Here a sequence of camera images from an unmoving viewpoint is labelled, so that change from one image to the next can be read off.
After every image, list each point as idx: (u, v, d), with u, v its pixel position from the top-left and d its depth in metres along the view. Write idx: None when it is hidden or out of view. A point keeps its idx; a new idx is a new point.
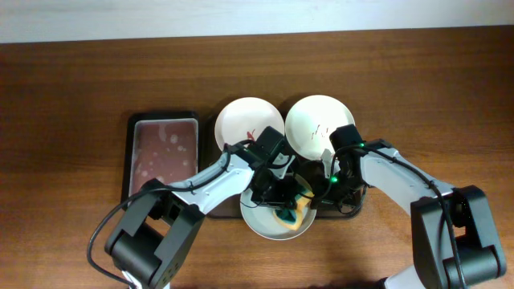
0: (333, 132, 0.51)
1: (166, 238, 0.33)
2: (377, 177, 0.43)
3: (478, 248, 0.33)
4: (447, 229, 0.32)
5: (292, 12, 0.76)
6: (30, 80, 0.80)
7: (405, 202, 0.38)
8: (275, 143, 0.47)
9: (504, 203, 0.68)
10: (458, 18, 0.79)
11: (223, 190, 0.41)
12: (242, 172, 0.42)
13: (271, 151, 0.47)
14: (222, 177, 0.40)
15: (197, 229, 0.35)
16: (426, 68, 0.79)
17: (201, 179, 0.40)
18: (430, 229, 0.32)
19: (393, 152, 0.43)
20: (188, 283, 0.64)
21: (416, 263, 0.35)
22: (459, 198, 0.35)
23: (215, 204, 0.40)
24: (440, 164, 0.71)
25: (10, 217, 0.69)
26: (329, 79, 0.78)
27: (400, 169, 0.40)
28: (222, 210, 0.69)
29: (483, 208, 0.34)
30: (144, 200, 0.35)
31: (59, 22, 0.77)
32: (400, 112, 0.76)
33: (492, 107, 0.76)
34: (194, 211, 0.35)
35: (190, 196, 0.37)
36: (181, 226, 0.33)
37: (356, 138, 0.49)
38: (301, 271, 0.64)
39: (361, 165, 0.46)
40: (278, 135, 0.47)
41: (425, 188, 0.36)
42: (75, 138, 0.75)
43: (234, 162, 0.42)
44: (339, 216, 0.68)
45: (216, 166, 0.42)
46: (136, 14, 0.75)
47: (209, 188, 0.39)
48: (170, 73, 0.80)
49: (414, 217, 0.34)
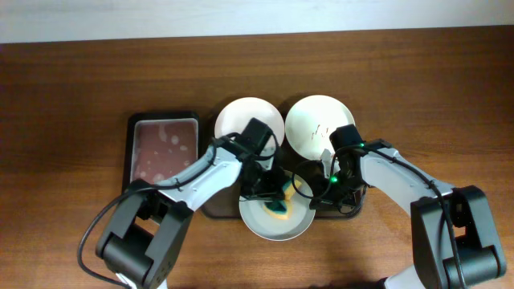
0: (333, 132, 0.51)
1: (156, 237, 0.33)
2: (377, 177, 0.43)
3: (478, 248, 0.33)
4: (448, 229, 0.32)
5: (293, 12, 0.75)
6: (30, 80, 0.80)
7: (405, 202, 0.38)
8: (261, 135, 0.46)
9: (504, 203, 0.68)
10: (458, 18, 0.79)
11: (212, 185, 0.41)
12: (230, 164, 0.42)
13: (258, 143, 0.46)
14: (209, 172, 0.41)
15: (186, 226, 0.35)
16: (426, 68, 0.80)
17: (187, 175, 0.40)
18: (429, 229, 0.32)
19: (392, 152, 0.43)
20: (188, 283, 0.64)
21: (416, 263, 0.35)
22: (459, 198, 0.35)
23: (202, 198, 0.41)
24: (440, 164, 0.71)
25: (11, 218, 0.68)
26: (329, 79, 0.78)
27: (400, 169, 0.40)
28: (221, 210, 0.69)
29: (482, 208, 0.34)
30: (132, 201, 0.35)
31: (59, 22, 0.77)
32: (400, 112, 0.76)
33: (492, 107, 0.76)
34: (183, 208, 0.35)
35: (177, 193, 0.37)
36: (169, 224, 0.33)
37: (356, 137, 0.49)
38: (301, 271, 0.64)
39: (361, 165, 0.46)
40: (263, 126, 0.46)
41: (425, 188, 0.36)
42: (75, 137, 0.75)
43: (222, 155, 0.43)
44: (339, 215, 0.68)
45: (202, 160, 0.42)
46: (136, 14, 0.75)
47: (195, 184, 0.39)
48: (170, 72, 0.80)
49: (414, 217, 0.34)
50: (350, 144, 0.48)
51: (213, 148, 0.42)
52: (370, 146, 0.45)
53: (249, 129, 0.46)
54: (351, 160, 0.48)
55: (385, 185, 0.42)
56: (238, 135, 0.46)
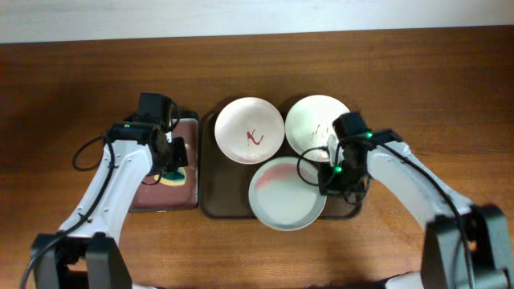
0: (337, 119, 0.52)
1: (92, 277, 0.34)
2: (389, 180, 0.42)
3: (492, 268, 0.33)
4: (463, 249, 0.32)
5: (292, 12, 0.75)
6: (30, 80, 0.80)
7: (418, 212, 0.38)
8: (157, 105, 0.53)
9: (503, 203, 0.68)
10: (458, 18, 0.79)
11: (125, 193, 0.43)
12: (132, 157, 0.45)
13: (157, 115, 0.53)
14: (116, 177, 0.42)
15: (116, 254, 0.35)
16: (426, 68, 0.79)
17: (93, 197, 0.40)
18: (444, 251, 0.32)
19: (404, 150, 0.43)
20: (189, 283, 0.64)
21: (424, 274, 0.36)
22: (477, 216, 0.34)
23: (120, 212, 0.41)
24: (440, 164, 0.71)
25: (10, 219, 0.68)
26: (330, 79, 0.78)
27: (414, 176, 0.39)
28: (221, 210, 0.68)
29: (501, 229, 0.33)
30: (46, 258, 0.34)
31: (59, 22, 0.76)
32: (400, 112, 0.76)
33: (492, 107, 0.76)
34: (102, 238, 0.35)
35: (88, 224, 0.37)
36: (95, 263, 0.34)
37: (362, 128, 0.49)
38: (301, 271, 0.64)
39: (366, 159, 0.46)
40: (157, 101, 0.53)
41: (441, 201, 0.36)
42: (75, 137, 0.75)
43: (121, 152, 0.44)
44: (339, 216, 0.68)
45: (104, 168, 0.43)
46: (136, 14, 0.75)
47: (105, 201, 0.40)
48: (169, 72, 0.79)
49: (428, 234, 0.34)
50: (357, 136, 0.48)
51: (108, 147, 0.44)
52: (377, 140, 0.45)
53: (144, 107, 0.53)
54: (356, 150, 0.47)
55: (395, 185, 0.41)
56: (138, 116, 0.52)
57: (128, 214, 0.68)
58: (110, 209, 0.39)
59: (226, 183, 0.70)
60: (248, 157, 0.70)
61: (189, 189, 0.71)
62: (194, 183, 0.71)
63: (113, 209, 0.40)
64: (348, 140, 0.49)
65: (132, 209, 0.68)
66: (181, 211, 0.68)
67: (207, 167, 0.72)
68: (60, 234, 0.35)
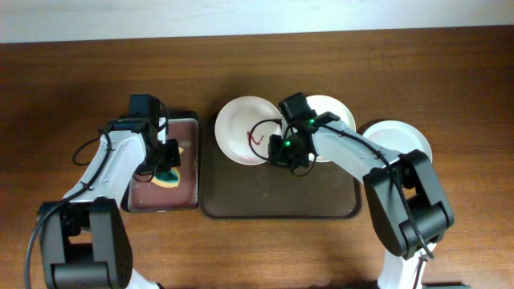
0: (282, 103, 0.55)
1: (95, 242, 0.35)
2: (331, 152, 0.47)
3: (430, 206, 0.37)
4: (397, 192, 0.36)
5: (293, 12, 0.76)
6: (30, 79, 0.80)
7: (359, 173, 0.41)
8: (146, 103, 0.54)
9: (506, 203, 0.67)
10: (457, 18, 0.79)
11: (123, 171, 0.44)
12: (128, 143, 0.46)
13: (146, 110, 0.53)
14: (113, 157, 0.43)
15: (117, 214, 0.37)
16: (426, 68, 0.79)
17: (93, 172, 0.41)
18: (381, 197, 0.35)
19: (340, 127, 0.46)
20: (188, 283, 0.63)
21: (381, 238, 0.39)
22: (407, 164, 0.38)
23: (120, 186, 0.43)
24: (441, 164, 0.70)
25: (10, 219, 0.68)
26: (330, 79, 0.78)
27: (347, 141, 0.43)
28: (222, 210, 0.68)
29: (425, 170, 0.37)
30: (51, 223, 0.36)
31: (59, 23, 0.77)
32: (400, 111, 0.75)
33: (491, 107, 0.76)
34: (104, 201, 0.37)
35: (90, 193, 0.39)
36: (99, 225, 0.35)
37: (305, 109, 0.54)
38: (300, 271, 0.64)
39: (313, 142, 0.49)
40: (148, 99, 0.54)
41: (376, 161, 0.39)
42: (75, 137, 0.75)
43: (118, 138, 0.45)
44: (339, 216, 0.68)
45: (102, 151, 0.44)
46: (136, 15, 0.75)
47: (106, 175, 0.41)
48: (169, 72, 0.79)
49: (368, 190, 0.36)
50: (299, 118, 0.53)
51: (104, 135, 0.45)
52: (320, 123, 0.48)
53: (133, 106, 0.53)
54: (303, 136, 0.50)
55: (336, 155, 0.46)
56: (129, 115, 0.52)
57: (128, 214, 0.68)
58: (110, 181, 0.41)
59: (226, 182, 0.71)
60: (248, 158, 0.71)
61: (189, 189, 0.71)
62: (194, 183, 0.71)
63: (113, 183, 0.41)
64: (294, 120, 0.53)
65: (133, 209, 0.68)
66: (181, 212, 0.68)
67: (208, 167, 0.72)
68: (63, 200, 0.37)
